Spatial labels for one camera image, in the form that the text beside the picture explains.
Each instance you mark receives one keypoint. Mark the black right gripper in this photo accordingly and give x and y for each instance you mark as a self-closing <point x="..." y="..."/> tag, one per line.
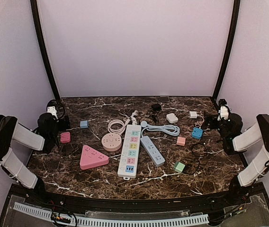
<point x="208" y="117"/>

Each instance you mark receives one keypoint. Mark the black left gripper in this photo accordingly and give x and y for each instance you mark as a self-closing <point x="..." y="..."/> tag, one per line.
<point x="63" y="126"/>

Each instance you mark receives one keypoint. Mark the pink cube adapter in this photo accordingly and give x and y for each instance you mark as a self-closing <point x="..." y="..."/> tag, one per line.
<point x="65" y="137"/>

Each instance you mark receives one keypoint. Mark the blue cube adapter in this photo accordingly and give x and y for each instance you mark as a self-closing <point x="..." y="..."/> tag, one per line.
<point x="197" y="133"/>

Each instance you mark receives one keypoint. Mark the light blue adapter plug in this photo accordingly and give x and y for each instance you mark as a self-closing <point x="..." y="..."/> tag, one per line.
<point x="84" y="124"/>

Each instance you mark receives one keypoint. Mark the white usb charger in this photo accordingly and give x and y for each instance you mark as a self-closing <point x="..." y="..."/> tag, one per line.
<point x="193" y="114"/>

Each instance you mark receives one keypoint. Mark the pink adapter plug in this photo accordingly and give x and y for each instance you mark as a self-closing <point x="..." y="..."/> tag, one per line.
<point x="181" y="141"/>

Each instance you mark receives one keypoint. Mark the white square adapter plug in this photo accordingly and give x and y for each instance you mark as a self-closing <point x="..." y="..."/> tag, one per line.
<point x="172" y="118"/>

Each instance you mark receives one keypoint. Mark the green adapter plug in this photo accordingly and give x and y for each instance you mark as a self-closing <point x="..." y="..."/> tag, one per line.
<point x="179" y="167"/>

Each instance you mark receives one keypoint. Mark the black charger with cable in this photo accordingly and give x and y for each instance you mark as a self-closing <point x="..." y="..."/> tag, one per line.
<point x="153" y="114"/>

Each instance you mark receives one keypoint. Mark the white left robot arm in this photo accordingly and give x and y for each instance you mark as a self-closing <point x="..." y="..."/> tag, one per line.
<point x="12" y="130"/>

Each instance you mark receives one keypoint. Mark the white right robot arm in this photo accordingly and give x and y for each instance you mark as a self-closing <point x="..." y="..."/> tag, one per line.
<point x="236" y="141"/>

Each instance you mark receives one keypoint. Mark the pink round power socket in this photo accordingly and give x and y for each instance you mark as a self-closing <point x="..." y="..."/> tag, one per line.
<point x="111" y="142"/>

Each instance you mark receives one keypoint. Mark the pink triangular power strip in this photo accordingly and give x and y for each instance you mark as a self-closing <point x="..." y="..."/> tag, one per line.
<point x="91" y="158"/>

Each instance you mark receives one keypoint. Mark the light blue power strip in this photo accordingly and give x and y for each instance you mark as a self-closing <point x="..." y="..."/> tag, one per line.
<point x="152" y="151"/>

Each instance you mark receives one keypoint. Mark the white long power strip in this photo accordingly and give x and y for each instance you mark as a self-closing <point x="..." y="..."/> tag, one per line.
<point x="130" y="152"/>

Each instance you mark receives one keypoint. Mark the white slotted cable duct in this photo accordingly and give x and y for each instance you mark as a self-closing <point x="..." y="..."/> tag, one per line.
<point x="114" y="219"/>

